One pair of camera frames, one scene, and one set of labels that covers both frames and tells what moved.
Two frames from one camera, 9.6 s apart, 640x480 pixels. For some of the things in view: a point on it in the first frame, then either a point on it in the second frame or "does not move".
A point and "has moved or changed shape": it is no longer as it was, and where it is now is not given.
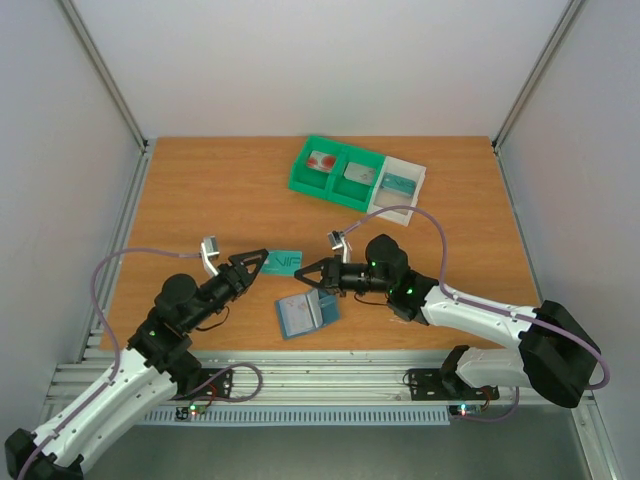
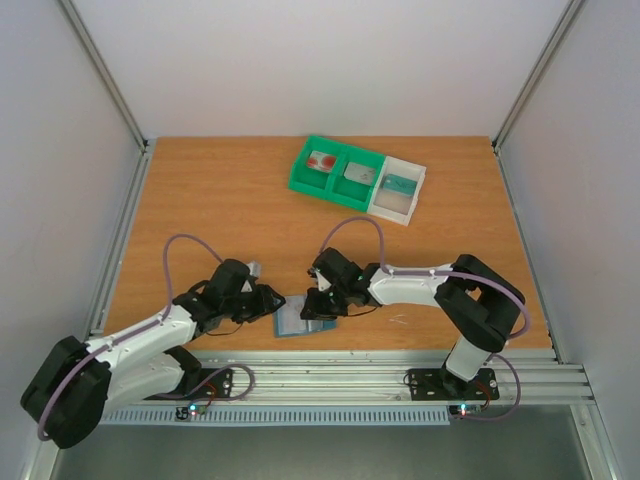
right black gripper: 330,274 → 323,300
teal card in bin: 398,183 does not move
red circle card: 321,161 does not move
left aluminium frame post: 102,72 does not move
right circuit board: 463,410 does not move
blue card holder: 301,314 has moved or changed shape
